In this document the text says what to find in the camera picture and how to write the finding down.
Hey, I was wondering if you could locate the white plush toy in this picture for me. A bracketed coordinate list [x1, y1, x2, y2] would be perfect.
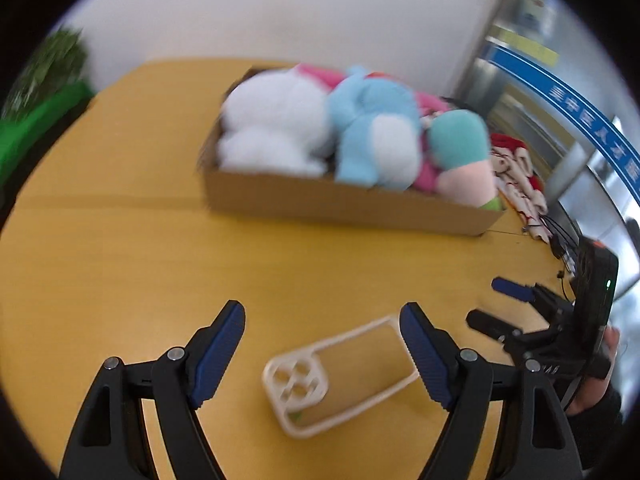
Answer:
[217, 67, 335, 177]

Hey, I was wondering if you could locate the cartoon poster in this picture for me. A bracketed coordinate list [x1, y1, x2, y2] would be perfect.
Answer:
[520, 0, 552, 32]

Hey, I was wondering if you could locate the black cable bundle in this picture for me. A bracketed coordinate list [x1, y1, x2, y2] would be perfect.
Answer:
[539, 214, 582, 282]

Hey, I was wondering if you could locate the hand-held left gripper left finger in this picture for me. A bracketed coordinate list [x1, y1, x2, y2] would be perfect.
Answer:
[57, 300, 247, 480]

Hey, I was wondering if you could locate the green leafy plant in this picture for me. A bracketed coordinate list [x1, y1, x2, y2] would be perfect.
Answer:
[5, 27, 89, 122]

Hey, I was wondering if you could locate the person's right forearm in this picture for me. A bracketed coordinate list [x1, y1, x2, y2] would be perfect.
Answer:
[567, 385, 627, 475]

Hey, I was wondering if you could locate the red and white printed cloth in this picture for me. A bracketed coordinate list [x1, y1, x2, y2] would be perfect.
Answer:
[487, 132, 552, 241]

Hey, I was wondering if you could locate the cardboard box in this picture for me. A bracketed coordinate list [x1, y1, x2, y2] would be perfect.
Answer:
[200, 65, 509, 239]

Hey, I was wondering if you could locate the person's right hand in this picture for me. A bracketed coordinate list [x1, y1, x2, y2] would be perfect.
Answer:
[569, 325, 624, 415]

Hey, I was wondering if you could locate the row of yellow sticky notes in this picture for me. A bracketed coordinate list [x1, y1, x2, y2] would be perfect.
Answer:
[500, 27, 559, 66]

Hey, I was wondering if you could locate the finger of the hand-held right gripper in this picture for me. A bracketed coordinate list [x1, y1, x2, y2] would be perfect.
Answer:
[466, 310, 532, 352]
[491, 276, 558, 313]

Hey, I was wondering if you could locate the clear phone case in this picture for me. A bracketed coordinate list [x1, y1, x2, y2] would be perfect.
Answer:
[262, 314, 421, 439]

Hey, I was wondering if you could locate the green cloth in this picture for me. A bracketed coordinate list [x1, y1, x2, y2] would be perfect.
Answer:
[0, 82, 97, 182]

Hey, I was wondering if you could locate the teal-haired plush doll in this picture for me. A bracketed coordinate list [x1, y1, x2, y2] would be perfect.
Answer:
[425, 110, 506, 211]

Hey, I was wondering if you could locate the glass door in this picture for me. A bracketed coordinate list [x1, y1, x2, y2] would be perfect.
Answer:
[450, 0, 640, 306]

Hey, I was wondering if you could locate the light blue plush toy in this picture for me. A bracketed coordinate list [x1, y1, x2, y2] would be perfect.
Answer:
[327, 65, 424, 191]

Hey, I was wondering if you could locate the blue lettered door band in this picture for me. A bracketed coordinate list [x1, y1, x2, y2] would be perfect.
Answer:
[487, 42, 640, 187]

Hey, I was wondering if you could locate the pink plush bear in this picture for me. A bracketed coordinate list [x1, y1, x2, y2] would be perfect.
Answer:
[295, 62, 453, 193]

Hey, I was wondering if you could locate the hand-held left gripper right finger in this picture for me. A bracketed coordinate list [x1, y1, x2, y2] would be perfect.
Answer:
[399, 302, 583, 480]

